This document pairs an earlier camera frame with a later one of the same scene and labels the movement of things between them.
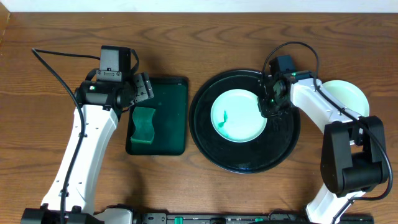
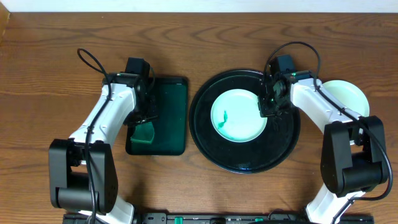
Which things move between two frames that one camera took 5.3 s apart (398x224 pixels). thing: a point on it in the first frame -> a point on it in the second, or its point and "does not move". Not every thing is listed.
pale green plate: [236, 117] does not move
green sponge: [144, 132] does not move
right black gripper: [265, 110] does not move
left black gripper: [142, 88] -> [142, 117]
